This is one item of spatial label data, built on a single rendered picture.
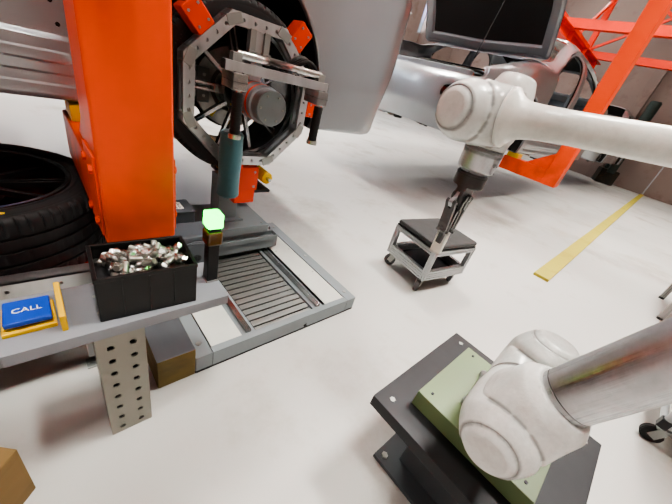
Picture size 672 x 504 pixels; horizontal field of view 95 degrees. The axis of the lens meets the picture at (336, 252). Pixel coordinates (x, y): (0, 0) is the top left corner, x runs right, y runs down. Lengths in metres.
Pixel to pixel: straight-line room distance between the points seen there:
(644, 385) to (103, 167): 1.07
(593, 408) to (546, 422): 0.07
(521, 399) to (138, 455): 0.98
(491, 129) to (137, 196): 0.80
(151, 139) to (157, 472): 0.87
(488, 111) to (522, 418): 0.54
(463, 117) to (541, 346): 0.54
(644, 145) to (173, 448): 1.28
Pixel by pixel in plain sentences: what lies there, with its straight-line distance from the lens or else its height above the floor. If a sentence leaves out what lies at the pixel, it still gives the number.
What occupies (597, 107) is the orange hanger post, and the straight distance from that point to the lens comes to 4.39.
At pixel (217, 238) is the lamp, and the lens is 0.85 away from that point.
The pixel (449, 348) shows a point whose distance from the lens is 1.22.
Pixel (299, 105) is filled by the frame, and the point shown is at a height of 0.86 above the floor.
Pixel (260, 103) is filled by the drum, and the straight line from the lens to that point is 1.28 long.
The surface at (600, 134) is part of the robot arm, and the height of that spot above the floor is 1.05.
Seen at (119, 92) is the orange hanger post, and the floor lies 0.88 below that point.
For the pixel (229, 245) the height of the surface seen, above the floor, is 0.15.
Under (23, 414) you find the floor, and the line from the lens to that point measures 1.32.
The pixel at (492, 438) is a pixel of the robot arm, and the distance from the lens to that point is 0.70.
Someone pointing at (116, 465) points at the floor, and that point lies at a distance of 1.17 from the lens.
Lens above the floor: 1.03
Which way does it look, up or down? 29 degrees down
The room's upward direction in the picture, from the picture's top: 16 degrees clockwise
